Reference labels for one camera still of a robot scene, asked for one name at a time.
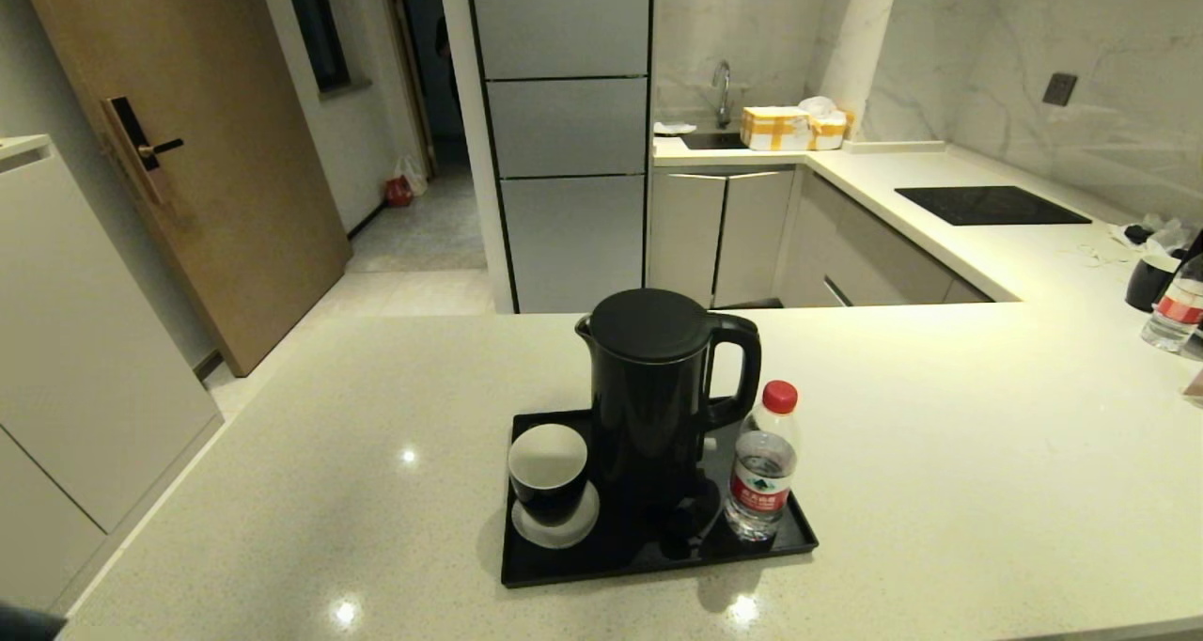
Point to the black electric kettle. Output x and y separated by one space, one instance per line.
648 415

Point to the clear water bottle red cap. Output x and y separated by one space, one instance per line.
1175 312
759 491

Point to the black cup white inside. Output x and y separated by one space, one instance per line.
545 458

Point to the beige cabinet door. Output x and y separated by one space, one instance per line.
686 237
757 237

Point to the tall grey refrigerator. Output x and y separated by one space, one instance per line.
564 152

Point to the white cloth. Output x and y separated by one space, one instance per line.
672 128

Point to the dark kitchen sink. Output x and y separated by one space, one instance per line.
712 140

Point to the white saucer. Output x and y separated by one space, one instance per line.
578 528

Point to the red bag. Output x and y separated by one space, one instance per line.
398 193

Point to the chrome sink faucet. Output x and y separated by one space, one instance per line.
725 105

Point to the black rectangular serving tray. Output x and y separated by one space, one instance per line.
564 566

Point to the small yellow white box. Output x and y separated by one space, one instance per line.
829 133

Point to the beige drawer unit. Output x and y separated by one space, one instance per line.
883 256

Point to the crumpled white plastic bag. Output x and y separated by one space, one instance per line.
818 105

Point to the brown wooden door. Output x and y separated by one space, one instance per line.
235 152

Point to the black induction cooktop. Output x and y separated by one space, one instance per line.
987 205

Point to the white low cabinet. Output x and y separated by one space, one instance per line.
75 359

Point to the small black object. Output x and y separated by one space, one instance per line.
1137 233

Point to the black mug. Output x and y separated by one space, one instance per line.
1147 289

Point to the clear plastic wrap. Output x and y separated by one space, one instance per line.
1175 237

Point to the brown paper item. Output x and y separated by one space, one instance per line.
1195 385

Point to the grey wall socket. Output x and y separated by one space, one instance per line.
1060 89

